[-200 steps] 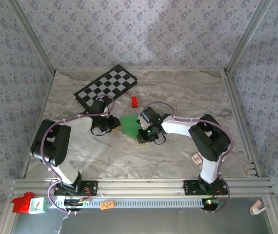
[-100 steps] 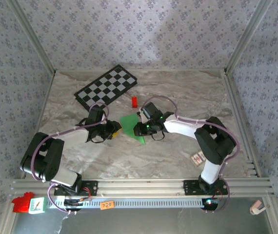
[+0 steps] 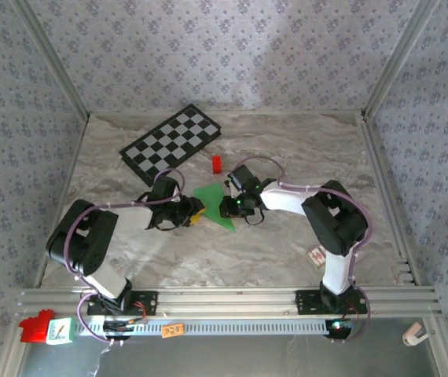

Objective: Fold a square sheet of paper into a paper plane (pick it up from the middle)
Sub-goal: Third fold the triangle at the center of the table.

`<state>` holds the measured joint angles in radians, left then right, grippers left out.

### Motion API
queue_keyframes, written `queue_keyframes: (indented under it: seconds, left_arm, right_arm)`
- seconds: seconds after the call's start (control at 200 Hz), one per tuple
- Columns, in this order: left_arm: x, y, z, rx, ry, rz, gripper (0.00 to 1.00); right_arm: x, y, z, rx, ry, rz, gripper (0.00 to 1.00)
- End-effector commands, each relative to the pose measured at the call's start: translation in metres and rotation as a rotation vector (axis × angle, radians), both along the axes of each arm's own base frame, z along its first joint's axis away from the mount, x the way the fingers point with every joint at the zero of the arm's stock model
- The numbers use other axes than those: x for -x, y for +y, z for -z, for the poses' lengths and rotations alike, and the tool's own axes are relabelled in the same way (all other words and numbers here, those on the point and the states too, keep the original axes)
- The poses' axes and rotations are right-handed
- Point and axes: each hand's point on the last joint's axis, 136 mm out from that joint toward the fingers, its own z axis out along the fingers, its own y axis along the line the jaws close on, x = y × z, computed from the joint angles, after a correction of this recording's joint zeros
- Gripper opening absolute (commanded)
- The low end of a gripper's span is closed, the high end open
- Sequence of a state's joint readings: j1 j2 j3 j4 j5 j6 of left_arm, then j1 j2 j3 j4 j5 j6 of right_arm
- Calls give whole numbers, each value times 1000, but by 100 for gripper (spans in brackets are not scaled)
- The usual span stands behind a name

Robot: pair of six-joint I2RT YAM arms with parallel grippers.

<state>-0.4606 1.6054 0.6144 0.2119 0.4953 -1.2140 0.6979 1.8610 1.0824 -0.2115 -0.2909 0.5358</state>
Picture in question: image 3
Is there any black and grey chessboard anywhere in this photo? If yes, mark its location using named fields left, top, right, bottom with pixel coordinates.
left=118, top=103, right=223, bottom=188

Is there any small patterned card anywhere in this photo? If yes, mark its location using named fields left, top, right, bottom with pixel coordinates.
left=306, top=245, right=327, bottom=269

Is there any orange tag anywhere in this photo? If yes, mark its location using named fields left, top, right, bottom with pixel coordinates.
left=160, top=322, right=186, bottom=339

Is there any grey metal panel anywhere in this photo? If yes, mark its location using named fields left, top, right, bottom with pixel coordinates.
left=19, top=335, right=445, bottom=377

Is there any white and green clock cube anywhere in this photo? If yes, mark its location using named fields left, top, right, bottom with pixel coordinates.
left=46, top=317, right=74, bottom=346

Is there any red clamp object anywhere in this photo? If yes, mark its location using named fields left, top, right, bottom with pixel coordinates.
left=18, top=309, right=57, bottom=344

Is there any white plastic hook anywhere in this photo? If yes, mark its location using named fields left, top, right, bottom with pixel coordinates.
left=402, top=321, right=430, bottom=346

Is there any thin black left wrist cable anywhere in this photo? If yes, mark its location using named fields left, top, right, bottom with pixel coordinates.
left=155, top=218, right=182, bottom=233

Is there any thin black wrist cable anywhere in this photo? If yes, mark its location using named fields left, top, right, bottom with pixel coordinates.
left=244, top=207, right=266, bottom=226
left=155, top=218, right=182, bottom=233

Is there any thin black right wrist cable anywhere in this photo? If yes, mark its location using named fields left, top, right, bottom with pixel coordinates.
left=244, top=207, right=266, bottom=226

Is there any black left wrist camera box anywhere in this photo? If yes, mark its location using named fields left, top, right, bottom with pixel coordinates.
left=151, top=175, right=180, bottom=201

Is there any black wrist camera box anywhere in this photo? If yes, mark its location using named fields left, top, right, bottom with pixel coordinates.
left=151, top=175, right=180, bottom=201
left=227, top=164, right=260, bottom=192

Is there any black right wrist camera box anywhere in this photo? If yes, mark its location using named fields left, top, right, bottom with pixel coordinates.
left=227, top=164, right=260, bottom=192

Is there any aluminium frame rail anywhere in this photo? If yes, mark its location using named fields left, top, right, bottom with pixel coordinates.
left=33, top=113, right=90, bottom=290
left=16, top=286, right=443, bottom=318
left=355, top=112, right=424, bottom=287

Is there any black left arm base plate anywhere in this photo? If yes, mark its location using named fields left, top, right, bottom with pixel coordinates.
left=86, top=290, right=159, bottom=317

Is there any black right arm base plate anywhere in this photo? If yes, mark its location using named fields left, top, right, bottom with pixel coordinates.
left=295, top=288, right=368, bottom=316

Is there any slotted grey cable tray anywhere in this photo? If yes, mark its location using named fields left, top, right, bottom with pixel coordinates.
left=75, top=317, right=335, bottom=337

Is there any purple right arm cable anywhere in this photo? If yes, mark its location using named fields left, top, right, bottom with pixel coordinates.
left=241, top=156, right=373, bottom=346

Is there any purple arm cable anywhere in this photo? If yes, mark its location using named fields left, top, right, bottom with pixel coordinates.
left=62, top=167, right=186, bottom=346
left=241, top=156, right=373, bottom=346

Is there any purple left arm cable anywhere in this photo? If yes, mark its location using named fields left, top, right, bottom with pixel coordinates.
left=62, top=167, right=186, bottom=346

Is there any aluminium frame post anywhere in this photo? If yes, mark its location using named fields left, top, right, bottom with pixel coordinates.
left=424, top=316, right=448, bottom=377
left=11, top=0, right=90, bottom=121
left=0, top=317, right=31, bottom=377
left=360, top=0, right=443, bottom=121

